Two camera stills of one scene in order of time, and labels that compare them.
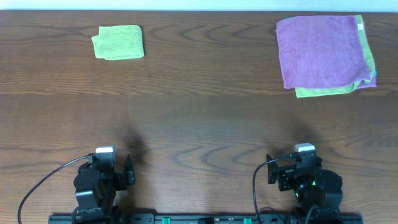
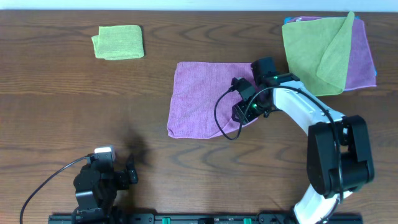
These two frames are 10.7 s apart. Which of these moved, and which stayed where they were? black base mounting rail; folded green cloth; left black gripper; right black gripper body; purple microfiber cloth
Moved: right black gripper body; purple microfiber cloth
Stayed: folded green cloth; black base mounting rail; left black gripper
